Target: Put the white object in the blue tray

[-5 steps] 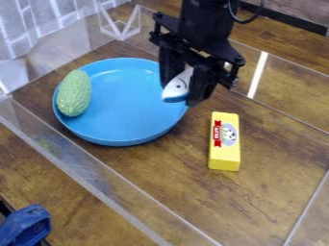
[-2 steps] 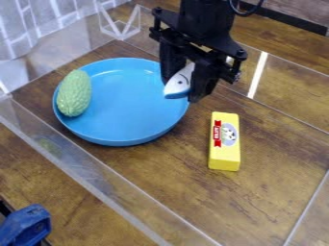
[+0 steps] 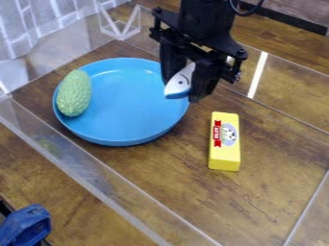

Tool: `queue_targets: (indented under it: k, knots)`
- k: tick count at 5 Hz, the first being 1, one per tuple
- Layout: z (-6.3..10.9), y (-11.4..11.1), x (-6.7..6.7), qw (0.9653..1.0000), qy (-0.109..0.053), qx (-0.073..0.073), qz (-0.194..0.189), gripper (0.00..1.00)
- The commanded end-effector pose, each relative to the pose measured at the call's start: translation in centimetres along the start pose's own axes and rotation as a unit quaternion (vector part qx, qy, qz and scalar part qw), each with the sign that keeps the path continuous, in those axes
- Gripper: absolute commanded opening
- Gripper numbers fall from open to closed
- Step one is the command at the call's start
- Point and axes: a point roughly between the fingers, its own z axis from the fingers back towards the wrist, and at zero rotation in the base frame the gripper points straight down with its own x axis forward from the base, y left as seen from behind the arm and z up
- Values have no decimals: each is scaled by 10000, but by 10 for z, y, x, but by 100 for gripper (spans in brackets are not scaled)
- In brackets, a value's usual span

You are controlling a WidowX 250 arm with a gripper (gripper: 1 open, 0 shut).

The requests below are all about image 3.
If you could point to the blue plastic clamp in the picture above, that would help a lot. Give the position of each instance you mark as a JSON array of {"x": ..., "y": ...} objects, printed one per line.
[{"x": 25, "y": 227}]

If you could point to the yellow toy butter block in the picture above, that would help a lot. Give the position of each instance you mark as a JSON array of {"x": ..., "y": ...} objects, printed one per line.
[{"x": 224, "y": 142}]

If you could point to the blue round plastic tray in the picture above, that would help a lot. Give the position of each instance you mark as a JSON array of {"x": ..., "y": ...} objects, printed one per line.
[{"x": 128, "y": 112}]

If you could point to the white wooden toy fish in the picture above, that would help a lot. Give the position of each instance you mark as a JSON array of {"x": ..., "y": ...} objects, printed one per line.
[{"x": 179, "y": 85}]

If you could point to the green bumpy toy gourd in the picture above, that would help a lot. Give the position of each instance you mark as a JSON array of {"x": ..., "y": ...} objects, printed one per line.
[{"x": 73, "y": 93}]

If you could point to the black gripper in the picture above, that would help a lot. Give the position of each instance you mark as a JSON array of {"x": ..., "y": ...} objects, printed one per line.
[{"x": 194, "y": 34}]

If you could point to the grey checkered curtain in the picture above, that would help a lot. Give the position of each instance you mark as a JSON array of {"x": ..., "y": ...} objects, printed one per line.
[{"x": 29, "y": 19}]

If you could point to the black baseboard strip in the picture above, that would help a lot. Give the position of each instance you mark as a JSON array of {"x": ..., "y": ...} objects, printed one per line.
[{"x": 305, "y": 14}]

